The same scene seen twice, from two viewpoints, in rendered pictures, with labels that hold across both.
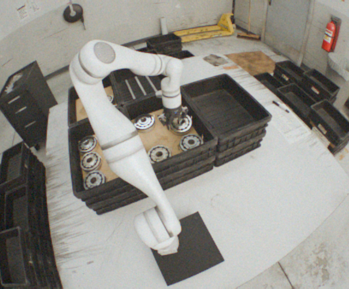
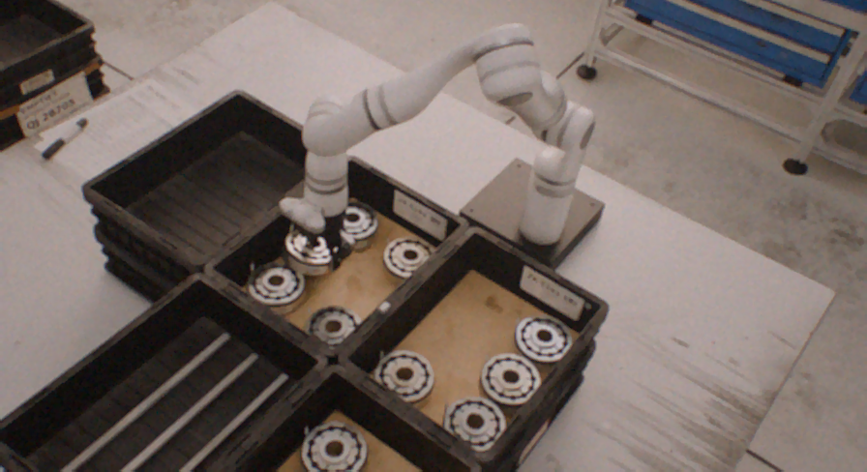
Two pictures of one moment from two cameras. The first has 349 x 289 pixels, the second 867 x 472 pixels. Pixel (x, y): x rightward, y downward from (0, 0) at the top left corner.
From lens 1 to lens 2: 169 cm
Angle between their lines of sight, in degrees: 73
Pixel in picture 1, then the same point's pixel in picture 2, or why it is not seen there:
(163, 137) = (351, 283)
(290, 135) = (180, 118)
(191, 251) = not seen: hidden behind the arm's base
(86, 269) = (701, 341)
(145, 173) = not seen: hidden behind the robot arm
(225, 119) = (239, 198)
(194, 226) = (488, 206)
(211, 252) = (515, 174)
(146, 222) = (577, 110)
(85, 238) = (650, 378)
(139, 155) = not seen: hidden behind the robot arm
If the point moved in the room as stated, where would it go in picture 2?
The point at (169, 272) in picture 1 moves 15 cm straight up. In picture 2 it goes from (582, 209) to (597, 159)
